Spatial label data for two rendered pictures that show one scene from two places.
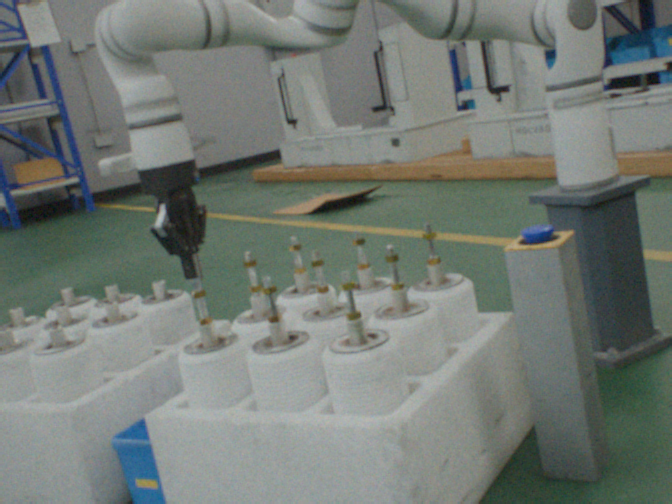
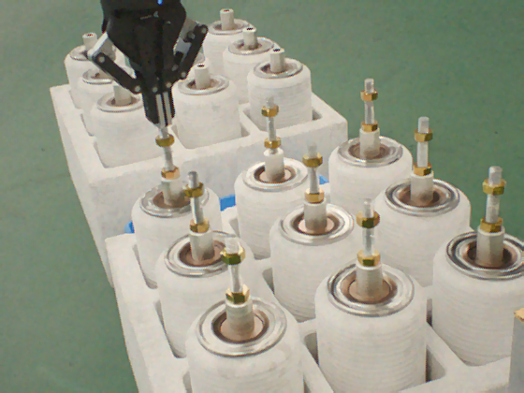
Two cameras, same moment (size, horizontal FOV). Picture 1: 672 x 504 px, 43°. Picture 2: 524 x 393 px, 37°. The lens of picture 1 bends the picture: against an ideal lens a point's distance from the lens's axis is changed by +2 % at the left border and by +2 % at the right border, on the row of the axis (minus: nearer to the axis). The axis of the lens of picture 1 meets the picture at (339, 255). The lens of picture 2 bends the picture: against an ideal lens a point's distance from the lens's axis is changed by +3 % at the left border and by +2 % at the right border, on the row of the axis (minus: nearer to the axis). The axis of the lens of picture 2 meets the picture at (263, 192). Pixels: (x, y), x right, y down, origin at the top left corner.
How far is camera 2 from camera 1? 0.69 m
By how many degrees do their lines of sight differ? 41
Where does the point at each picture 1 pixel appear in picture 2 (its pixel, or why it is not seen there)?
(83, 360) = (130, 129)
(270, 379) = (163, 298)
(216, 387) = (151, 256)
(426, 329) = (369, 343)
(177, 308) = (279, 91)
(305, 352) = (203, 290)
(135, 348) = (206, 126)
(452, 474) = not seen: outside the picture
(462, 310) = (491, 319)
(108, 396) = (144, 176)
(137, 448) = not seen: hidden behind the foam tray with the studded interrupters
